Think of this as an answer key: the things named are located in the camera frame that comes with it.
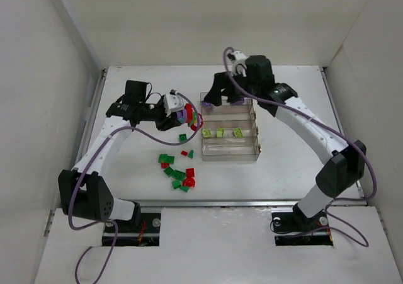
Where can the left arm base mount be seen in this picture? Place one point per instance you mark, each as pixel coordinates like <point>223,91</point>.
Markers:
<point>145,234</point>

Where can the green lego small left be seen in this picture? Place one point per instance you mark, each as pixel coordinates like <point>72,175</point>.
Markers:
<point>176,184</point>

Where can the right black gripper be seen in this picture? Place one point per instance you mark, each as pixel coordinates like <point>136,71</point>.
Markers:
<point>225,80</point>

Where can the lime lego square brick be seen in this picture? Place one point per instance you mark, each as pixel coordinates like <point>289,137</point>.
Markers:
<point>206,133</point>

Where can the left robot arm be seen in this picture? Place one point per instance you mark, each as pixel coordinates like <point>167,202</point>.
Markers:
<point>83,190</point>

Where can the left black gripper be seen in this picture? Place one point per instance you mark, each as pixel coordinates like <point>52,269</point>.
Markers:
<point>164,122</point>

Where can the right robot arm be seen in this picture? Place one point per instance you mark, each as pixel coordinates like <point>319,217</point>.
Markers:
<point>343,161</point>

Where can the lime lego slope brick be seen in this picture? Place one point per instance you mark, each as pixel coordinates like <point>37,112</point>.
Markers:
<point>220,132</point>
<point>238,133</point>

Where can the purple lego round brick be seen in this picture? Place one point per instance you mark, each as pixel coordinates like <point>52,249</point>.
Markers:
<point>182,116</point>

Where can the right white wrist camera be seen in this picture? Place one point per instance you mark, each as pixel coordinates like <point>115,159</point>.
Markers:
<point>238,59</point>

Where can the red lego small brick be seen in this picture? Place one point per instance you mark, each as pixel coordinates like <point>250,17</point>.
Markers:
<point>190,173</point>

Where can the red lego block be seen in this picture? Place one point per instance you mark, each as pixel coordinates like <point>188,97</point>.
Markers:
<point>190,111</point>

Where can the red lego arch piece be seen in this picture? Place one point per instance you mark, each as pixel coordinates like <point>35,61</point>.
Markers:
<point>189,182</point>

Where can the clear compartment organizer tray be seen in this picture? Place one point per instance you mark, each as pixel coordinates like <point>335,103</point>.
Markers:
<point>229,148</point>

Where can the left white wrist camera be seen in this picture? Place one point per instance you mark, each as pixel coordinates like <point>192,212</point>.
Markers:
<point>172,102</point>

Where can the green lego small bottom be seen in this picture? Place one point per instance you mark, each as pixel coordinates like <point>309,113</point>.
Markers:
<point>184,188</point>

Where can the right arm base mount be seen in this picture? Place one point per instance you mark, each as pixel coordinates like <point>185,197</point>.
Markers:
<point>290,232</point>

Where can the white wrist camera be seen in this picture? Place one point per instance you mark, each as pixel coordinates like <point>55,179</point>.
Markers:
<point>238,59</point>
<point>172,102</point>

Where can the green lego square brick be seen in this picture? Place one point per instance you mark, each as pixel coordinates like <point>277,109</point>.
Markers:
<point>182,137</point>

